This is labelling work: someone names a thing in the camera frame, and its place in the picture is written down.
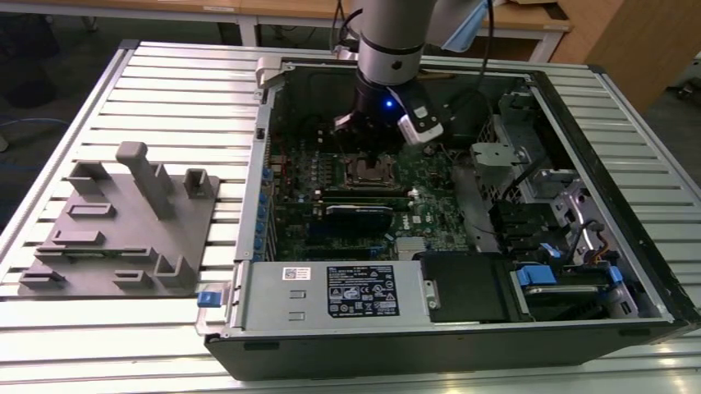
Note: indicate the silver square CPU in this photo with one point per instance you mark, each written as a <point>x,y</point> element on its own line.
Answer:
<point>376,175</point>

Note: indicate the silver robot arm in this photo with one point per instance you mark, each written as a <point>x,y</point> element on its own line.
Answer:
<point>388,33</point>

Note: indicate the CPU socket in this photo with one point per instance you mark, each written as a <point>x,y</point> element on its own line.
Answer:
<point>378,185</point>

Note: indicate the grey case hinge block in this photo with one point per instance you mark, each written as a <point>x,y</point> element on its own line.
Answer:
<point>268,71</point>

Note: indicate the RAM stick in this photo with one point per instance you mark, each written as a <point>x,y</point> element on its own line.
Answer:
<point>367,193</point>

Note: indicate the green motherboard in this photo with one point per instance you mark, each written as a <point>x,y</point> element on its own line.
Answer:
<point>432,197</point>

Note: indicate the metal drive cage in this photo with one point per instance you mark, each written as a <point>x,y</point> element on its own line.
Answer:
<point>495,158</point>

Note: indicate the black graphics card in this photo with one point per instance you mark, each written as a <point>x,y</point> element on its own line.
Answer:
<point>355,221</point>

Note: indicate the silver chipset heatsink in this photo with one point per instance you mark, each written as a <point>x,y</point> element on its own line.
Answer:
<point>410,248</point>

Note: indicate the wooden cabinet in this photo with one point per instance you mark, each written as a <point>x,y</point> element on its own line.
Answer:
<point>629,41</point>

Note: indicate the silver power supply unit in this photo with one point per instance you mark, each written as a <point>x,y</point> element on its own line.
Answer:
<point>274,299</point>

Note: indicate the hard disk in blue carrier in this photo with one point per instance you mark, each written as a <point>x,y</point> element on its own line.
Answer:
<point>534,275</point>

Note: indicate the grey parts rack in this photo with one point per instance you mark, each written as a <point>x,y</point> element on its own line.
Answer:
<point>136,230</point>

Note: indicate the blue case latch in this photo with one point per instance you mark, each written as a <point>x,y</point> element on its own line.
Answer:
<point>207,299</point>

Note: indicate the blue plastic tab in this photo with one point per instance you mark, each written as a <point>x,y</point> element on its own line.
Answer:
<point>614,275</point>

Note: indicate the black open PC case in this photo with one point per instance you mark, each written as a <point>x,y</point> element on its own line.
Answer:
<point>383,353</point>

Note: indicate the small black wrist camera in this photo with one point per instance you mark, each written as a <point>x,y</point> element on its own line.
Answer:
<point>343,123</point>

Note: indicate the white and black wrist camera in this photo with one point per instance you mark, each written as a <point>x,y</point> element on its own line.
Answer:
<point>424,131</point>

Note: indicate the wooden desk white frame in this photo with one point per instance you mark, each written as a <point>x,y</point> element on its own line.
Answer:
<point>164,3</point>
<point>537,22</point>

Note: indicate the black plastic bracket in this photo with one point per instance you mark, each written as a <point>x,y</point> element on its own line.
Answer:
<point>519,223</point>

